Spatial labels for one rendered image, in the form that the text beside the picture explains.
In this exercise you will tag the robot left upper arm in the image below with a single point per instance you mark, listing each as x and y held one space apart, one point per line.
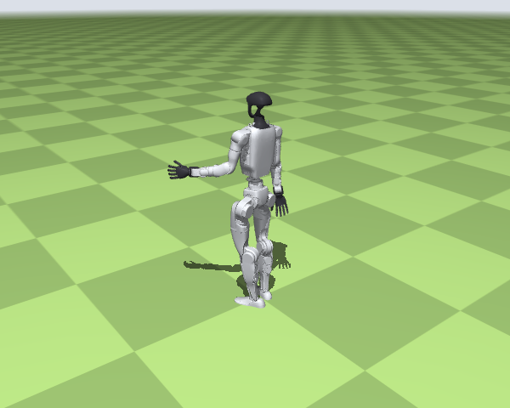
239 139

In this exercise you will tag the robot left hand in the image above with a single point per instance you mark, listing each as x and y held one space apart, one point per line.
181 171

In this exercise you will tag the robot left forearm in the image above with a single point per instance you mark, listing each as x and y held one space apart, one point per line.
216 171

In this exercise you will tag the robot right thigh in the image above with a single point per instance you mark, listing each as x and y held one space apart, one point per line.
261 218

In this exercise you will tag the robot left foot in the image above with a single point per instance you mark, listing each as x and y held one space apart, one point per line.
259 303

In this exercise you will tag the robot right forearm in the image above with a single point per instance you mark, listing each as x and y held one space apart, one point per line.
276 177

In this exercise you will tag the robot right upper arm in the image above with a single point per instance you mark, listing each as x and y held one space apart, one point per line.
277 155

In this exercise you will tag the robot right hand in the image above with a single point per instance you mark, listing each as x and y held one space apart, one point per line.
280 201

